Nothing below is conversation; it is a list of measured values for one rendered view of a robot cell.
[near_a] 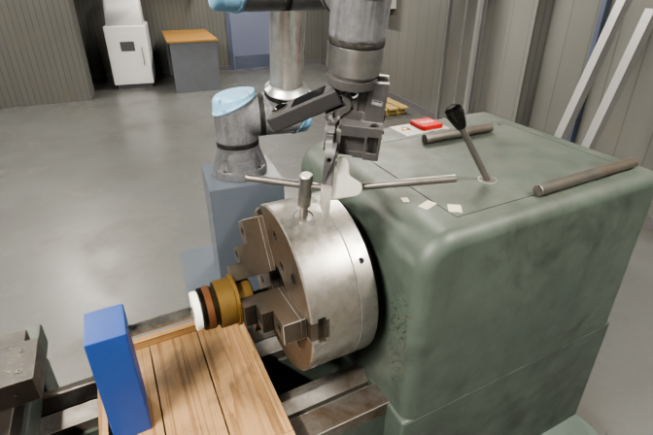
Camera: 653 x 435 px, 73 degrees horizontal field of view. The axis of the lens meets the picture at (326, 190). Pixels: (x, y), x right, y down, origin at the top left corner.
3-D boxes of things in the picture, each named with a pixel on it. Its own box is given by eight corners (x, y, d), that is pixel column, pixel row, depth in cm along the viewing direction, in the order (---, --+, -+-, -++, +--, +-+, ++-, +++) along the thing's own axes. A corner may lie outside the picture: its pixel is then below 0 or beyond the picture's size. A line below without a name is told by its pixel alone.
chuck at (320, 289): (288, 274, 107) (292, 164, 89) (350, 386, 84) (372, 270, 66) (252, 284, 103) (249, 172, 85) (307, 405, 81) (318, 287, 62)
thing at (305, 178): (294, 232, 76) (298, 177, 70) (296, 223, 78) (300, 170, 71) (307, 233, 76) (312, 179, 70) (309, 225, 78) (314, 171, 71)
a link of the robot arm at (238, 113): (214, 133, 125) (208, 85, 119) (261, 129, 128) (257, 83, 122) (216, 148, 115) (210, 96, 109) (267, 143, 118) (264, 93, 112)
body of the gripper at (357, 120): (376, 166, 64) (390, 87, 57) (318, 159, 64) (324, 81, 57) (377, 141, 70) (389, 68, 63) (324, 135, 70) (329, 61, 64)
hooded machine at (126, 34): (117, 80, 729) (98, -9, 669) (156, 77, 749) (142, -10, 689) (116, 90, 666) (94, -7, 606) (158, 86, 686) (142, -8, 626)
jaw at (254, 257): (285, 266, 87) (270, 208, 88) (292, 265, 82) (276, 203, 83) (229, 282, 82) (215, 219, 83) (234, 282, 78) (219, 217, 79)
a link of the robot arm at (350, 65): (325, 47, 55) (330, 29, 61) (323, 83, 57) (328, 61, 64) (385, 53, 55) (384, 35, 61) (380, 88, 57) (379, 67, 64)
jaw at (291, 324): (297, 278, 80) (326, 314, 71) (299, 301, 82) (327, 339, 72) (239, 295, 76) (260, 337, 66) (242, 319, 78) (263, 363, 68)
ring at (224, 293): (241, 259, 82) (190, 273, 79) (257, 288, 75) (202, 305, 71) (245, 299, 87) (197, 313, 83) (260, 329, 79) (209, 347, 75)
